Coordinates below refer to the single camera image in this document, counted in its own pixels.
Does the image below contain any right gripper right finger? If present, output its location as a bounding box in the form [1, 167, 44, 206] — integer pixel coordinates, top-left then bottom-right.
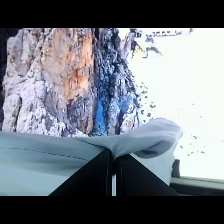
[115, 153, 180, 197]

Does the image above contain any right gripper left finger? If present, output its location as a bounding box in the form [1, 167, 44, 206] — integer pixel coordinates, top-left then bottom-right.
[49, 148, 114, 197]

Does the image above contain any pale grey garment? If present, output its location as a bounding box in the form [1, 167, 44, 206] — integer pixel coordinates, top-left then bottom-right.
[0, 117, 184, 197]

